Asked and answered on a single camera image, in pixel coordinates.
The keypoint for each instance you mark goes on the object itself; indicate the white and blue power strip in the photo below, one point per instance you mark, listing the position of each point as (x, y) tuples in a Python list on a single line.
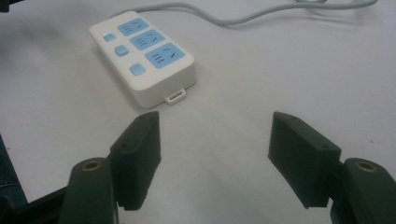
[(143, 57)]

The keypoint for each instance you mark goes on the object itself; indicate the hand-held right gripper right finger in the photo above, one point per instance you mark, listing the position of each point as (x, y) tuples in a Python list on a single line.
[(303, 158)]

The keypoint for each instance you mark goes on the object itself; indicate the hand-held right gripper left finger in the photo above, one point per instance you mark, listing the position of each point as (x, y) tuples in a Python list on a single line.
[(135, 161)]

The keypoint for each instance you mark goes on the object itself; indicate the dark object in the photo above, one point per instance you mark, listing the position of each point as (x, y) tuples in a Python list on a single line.
[(7, 4)]

